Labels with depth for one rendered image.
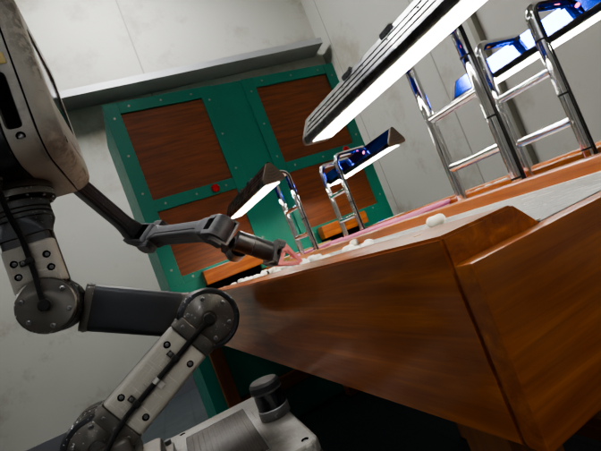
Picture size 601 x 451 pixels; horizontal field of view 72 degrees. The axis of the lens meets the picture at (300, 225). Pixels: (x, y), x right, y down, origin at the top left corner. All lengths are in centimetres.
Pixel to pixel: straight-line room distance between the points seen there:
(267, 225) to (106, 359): 217
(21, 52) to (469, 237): 81
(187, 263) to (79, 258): 197
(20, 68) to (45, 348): 327
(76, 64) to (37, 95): 361
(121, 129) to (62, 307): 146
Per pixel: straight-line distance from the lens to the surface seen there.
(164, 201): 216
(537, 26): 114
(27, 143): 87
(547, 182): 81
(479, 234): 40
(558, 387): 41
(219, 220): 115
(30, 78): 92
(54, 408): 407
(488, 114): 92
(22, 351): 407
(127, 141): 224
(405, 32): 78
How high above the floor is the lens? 80
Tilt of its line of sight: 3 degrees up
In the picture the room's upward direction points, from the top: 21 degrees counter-clockwise
